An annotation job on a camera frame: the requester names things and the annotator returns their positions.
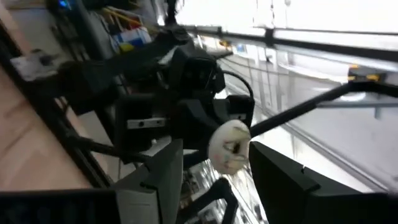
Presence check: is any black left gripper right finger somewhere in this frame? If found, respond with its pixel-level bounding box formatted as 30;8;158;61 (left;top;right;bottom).
248;141;374;224

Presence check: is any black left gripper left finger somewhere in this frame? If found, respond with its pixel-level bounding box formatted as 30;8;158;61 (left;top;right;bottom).
113;139;185;224

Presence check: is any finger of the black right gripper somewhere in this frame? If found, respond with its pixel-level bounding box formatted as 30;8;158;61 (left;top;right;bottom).
173;99;223;169

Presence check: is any white iced donut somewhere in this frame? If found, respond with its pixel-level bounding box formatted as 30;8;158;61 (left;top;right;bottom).
208;119;252;175

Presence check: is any blue white box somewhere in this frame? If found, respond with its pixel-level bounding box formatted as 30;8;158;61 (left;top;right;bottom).
110;27;153;54

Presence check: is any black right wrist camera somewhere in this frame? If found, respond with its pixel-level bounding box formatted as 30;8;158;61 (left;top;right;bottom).
167;46;226;100

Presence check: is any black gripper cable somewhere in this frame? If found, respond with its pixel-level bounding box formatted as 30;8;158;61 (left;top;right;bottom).
221;70;254;100

